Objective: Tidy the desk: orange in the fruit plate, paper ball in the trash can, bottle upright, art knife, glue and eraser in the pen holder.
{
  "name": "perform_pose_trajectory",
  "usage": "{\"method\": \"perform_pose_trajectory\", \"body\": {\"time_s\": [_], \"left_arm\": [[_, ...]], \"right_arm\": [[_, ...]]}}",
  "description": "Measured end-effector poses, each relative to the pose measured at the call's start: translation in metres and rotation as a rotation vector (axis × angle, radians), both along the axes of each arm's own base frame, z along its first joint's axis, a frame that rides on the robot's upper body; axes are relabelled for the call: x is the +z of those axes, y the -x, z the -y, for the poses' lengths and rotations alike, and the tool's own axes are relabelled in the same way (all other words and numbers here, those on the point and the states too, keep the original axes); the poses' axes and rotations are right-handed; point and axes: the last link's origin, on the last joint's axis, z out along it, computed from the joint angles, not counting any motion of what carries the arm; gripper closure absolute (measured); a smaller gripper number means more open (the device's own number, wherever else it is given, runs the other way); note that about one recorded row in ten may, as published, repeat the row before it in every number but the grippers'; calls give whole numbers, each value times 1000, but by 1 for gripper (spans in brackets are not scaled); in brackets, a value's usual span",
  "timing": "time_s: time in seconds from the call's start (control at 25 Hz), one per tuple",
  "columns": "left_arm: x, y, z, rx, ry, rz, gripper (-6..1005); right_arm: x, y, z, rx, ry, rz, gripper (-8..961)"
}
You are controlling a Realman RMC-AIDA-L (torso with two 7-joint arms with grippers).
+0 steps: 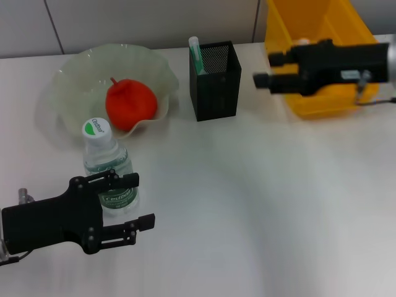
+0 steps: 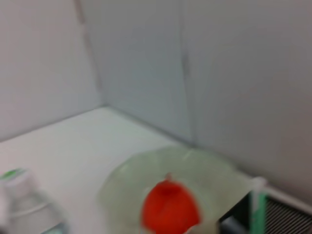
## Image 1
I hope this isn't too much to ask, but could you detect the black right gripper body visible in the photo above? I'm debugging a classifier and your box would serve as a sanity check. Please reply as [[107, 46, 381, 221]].
[[291, 38, 390, 97]]

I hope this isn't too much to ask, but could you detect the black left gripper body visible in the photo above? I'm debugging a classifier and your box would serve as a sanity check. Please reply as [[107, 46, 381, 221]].
[[1, 176, 105, 256]]

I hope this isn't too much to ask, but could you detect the clear green-label water bottle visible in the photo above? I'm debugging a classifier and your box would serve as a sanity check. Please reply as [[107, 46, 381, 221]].
[[81, 117, 140, 218]]

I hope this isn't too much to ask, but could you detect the mint green utility knife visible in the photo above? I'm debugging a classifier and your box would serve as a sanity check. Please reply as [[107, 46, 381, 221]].
[[188, 36, 207, 76]]

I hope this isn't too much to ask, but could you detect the black mesh pen holder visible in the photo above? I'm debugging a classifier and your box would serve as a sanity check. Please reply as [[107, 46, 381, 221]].
[[189, 40, 242, 122]]

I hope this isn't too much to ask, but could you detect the translucent green glass fruit plate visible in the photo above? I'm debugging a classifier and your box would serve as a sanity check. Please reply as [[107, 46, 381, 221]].
[[51, 43, 180, 140]]

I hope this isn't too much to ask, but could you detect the yellow plastic storage bin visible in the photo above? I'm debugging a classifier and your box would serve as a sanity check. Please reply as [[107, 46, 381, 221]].
[[264, 0, 384, 120]]

